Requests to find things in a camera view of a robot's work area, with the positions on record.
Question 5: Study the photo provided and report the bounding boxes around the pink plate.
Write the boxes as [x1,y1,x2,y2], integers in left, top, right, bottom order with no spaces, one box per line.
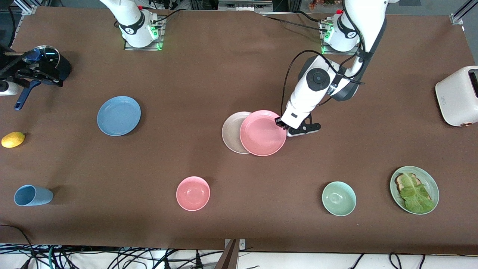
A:
[239,110,287,157]

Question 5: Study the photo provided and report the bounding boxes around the blue plate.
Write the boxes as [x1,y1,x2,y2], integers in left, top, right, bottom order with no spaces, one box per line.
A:
[97,96,142,137]

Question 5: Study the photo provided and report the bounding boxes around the dark blue saucepan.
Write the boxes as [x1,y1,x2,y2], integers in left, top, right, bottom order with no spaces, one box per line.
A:
[14,45,72,111]

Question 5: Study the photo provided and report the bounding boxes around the beige plate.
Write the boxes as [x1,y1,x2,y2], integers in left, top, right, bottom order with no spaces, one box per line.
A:
[221,111,253,154]

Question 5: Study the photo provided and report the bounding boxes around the yellow lemon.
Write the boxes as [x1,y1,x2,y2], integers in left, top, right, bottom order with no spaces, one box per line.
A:
[1,132,26,149]

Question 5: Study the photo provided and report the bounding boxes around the brown table cover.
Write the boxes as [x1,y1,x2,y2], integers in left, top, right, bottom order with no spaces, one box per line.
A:
[0,7,478,255]

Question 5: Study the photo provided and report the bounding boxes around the green bowl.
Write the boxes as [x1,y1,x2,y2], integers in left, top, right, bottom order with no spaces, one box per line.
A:
[322,181,357,217]

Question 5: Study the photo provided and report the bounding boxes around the toast slice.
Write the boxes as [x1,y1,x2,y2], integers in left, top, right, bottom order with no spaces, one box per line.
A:
[395,173,424,194]

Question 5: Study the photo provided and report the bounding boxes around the pink bowl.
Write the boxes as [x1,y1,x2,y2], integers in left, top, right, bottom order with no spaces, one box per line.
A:
[176,176,211,212]

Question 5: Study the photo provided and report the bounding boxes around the blue cup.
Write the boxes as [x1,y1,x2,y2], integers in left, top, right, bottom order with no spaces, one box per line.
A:
[14,185,54,207]

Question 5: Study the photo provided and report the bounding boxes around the green lettuce leaf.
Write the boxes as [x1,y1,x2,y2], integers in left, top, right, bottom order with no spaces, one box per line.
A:
[399,174,436,214]

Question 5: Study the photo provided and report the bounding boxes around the green plate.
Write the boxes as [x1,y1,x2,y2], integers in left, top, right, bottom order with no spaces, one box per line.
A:
[389,166,440,215]

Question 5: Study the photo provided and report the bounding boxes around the white toaster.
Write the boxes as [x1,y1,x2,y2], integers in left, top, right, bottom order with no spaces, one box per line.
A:
[435,66,478,127]

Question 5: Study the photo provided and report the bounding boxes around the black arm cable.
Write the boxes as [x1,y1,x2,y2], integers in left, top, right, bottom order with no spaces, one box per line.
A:
[281,0,370,112]

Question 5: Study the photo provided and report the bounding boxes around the aluminium frame profile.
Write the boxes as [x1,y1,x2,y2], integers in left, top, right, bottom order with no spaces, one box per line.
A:
[15,0,41,15]
[450,0,478,26]

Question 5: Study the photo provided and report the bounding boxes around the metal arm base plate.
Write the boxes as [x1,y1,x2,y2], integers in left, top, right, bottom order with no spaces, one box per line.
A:
[124,17,165,51]
[320,19,360,56]

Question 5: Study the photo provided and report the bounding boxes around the black base cable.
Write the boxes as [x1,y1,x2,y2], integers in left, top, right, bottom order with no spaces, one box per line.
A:
[151,9,183,25]
[261,14,329,32]

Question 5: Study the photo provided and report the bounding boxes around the brown wooden post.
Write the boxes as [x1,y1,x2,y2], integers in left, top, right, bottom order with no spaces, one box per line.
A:
[215,239,239,269]

